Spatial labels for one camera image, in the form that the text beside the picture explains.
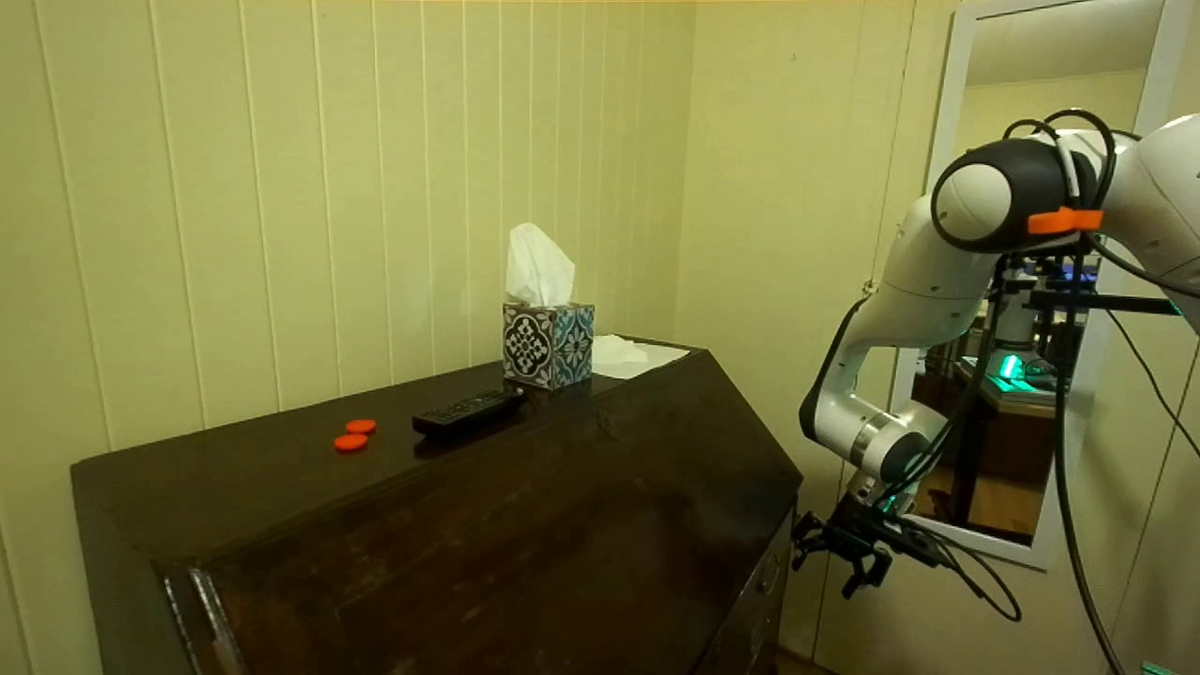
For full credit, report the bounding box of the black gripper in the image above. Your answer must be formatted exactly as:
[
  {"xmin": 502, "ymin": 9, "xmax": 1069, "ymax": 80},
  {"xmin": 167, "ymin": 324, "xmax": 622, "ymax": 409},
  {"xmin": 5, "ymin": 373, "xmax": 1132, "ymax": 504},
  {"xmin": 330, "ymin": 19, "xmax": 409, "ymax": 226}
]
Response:
[{"xmin": 787, "ymin": 493, "xmax": 936, "ymax": 599}]

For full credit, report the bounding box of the dark wooden secretary desk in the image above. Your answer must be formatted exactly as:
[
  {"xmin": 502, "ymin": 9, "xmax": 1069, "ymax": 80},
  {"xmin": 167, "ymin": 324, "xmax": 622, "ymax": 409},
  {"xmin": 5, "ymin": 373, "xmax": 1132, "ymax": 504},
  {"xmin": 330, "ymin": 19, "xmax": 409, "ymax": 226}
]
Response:
[{"xmin": 69, "ymin": 344, "xmax": 805, "ymax": 675}]

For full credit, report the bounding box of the patterned tissue box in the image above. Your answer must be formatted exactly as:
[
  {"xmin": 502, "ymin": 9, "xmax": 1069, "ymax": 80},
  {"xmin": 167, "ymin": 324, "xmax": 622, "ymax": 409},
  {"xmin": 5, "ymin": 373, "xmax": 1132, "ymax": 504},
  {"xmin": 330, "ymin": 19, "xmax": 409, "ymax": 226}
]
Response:
[{"xmin": 499, "ymin": 300, "xmax": 599, "ymax": 393}]

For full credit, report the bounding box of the orange cable clip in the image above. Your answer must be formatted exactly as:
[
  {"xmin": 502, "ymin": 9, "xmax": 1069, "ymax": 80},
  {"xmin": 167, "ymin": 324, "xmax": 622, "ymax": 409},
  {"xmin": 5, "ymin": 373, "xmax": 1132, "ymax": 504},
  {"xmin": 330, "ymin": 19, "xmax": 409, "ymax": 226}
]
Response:
[{"xmin": 1022, "ymin": 206, "xmax": 1111, "ymax": 244}]

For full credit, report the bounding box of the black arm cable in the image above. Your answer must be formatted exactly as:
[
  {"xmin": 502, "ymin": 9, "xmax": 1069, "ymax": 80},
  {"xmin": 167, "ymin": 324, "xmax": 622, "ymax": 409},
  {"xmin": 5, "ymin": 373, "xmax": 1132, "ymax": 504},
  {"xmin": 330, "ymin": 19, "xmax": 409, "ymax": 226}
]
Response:
[{"xmin": 996, "ymin": 110, "xmax": 1200, "ymax": 675}]

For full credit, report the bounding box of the white tissue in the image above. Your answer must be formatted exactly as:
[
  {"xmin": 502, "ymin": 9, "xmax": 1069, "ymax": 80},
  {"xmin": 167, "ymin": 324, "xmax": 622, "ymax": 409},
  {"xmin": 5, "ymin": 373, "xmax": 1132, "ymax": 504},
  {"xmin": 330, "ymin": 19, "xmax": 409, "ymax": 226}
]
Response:
[{"xmin": 502, "ymin": 221, "xmax": 582, "ymax": 313}]

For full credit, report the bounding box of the white paper sheet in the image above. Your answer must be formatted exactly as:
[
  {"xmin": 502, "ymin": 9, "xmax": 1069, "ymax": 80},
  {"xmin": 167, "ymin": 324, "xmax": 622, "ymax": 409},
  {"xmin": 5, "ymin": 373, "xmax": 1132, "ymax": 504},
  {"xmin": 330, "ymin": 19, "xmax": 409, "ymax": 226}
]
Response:
[{"xmin": 587, "ymin": 329, "xmax": 694, "ymax": 381}]

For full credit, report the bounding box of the white framed mirror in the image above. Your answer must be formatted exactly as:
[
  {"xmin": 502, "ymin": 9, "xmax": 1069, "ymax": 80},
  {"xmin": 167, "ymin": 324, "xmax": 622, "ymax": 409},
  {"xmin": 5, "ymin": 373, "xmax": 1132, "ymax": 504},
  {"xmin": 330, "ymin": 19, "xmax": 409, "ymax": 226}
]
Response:
[{"xmin": 890, "ymin": 0, "xmax": 1200, "ymax": 573}]

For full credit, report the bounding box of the black remote control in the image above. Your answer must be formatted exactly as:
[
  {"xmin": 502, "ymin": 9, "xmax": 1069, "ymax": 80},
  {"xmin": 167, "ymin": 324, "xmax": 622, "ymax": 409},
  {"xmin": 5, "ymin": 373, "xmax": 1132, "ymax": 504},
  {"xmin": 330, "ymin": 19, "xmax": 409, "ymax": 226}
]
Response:
[{"xmin": 409, "ymin": 388, "xmax": 532, "ymax": 443}]

